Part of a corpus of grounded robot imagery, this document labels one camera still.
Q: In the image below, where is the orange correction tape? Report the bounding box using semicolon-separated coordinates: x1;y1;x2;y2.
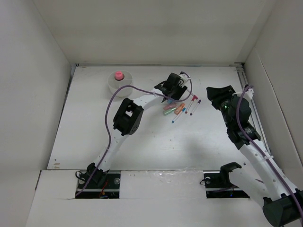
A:
174;103;185;115

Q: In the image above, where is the white round divided container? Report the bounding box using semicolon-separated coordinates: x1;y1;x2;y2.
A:
107;70;133;97

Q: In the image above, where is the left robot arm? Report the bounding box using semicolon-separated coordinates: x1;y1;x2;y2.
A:
82;72;193;188

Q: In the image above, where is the pink correction tape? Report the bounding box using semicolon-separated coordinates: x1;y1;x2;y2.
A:
163;103;177;110

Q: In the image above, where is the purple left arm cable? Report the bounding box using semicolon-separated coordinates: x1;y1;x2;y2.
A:
75;72;194;197

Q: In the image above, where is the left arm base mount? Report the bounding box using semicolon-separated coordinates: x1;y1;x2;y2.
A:
75;163;121;199

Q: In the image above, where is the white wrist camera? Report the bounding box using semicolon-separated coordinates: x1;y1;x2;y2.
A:
233;85;254;101
179;71;191;86

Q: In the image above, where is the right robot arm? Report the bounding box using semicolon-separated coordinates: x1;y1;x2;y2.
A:
206;85;303;227

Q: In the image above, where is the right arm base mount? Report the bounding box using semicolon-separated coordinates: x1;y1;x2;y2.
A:
200;162;250;199

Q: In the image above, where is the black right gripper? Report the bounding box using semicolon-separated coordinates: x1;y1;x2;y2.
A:
206;85;238;128

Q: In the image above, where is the red capped marker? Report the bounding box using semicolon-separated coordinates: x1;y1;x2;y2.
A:
185;95;198;114

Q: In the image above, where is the purple capped marker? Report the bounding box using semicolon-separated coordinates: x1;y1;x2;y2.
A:
190;99;201;116

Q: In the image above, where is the aluminium side rail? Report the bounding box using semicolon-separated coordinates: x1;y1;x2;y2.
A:
234;63;270;153

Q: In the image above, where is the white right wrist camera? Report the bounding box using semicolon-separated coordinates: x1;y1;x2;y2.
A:
233;85;254;101

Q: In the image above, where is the pink glue bottle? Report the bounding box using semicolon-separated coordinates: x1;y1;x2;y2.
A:
114;71;125;81

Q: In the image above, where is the blue capped marker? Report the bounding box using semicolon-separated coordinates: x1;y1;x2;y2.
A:
172;107;186;123

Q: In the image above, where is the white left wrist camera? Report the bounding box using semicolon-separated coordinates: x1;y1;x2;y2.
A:
179;71;191;86

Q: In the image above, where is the green correction tape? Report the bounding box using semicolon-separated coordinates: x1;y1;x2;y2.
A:
163;107;176;116

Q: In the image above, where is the pink capped marker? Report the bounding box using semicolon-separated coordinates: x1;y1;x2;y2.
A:
187;88;198;99

